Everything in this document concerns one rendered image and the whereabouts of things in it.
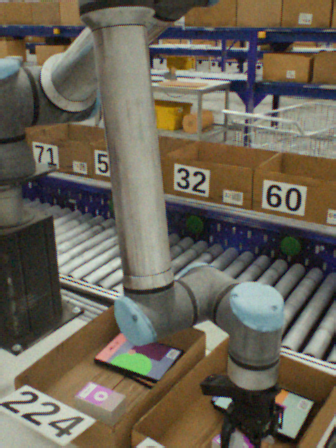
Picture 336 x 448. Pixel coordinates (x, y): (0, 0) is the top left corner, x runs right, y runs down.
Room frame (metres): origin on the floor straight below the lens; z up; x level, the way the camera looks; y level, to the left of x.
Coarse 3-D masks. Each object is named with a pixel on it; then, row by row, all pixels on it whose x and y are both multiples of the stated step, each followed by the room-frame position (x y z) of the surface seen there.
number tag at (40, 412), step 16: (0, 400) 0.82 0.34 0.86; (16, 400) 0.83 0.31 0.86; (32, 400) 0.83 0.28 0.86; (48, 400) 0.83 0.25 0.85; (16, 416) 0.78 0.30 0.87; (32, 416) 0.78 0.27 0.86; (48, 416) 0.78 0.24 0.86; (64, 416) 0.78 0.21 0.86; (80, 416) 0.79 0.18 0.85; (48, 432) 0.73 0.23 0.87; (64, 432) 0.74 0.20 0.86; (80, 432) 0.74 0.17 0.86
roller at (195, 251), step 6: (192, 246) 1.79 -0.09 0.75; (198, 246) 1.79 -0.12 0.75; (204, 246) 1.81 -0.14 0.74; (186, 252) 1.73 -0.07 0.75; (192, 252) 1.74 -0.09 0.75; (198, 252) 1.76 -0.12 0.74; (180, 258) 1.69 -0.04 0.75; (186, 258) 1.70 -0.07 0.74; (192, 258) 1.72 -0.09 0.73; (174, 264) 1.64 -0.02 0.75; (180, 264) 1.66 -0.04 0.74; (186, 264) 1.68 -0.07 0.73; (174, 270) 1.62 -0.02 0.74; (180, 270) 1.65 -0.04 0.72
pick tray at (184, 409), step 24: (216, 360) 1.01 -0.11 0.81; (288, 360) 0.97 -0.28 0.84; (192, 384) 0.93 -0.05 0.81; (288, 384) 0.96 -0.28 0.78; (312, 384) 0.93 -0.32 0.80; (168, 408) 0.85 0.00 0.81; (192, 408) 0.91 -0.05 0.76; (144, 432) 0.78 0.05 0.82; (168, 432) 0.84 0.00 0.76; (192, 432) 0.84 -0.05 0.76; (216, 432) 0.84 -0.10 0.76; (240, 432) 0.83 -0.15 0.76; (312, 432) 0.76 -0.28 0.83
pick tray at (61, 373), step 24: (72, 336) 1.07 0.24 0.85; (96, 336) 1.14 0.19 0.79; (168, 336) 1.14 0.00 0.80; (192, 336) 1.10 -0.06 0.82; (48, 360) 0.99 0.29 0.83; (72, 360) 1.06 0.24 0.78; (192, 360) 1.01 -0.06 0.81; (24, 384) 0.89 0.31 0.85; (48, 384) 0.99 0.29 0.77; (72, 384) 0.99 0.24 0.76; (120, 384) 0.99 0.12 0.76; (168, 384) 0.92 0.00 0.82; (144, 408) 0.84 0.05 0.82; (96, 432) 0.78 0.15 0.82; (120, 432) 0.77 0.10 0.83
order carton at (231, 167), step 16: (192, 144) 2.22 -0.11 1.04; (208, 144) 2.23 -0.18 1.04; (224, 144) 2.19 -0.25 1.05; (176, 160) 1.99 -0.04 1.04; (192, 160) 1.95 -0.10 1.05; (208, 160) 2.23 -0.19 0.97; (224, 160) 2.19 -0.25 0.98; (240, 160) 2.15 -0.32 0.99; (256, 160) 2.11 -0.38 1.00; (224, 176) 1.87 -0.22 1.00; (240, 176) 1.84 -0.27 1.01; (176, 192) 1.99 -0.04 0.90; (240, 192) 1.83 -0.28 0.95; (240, 208) 1.83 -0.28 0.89
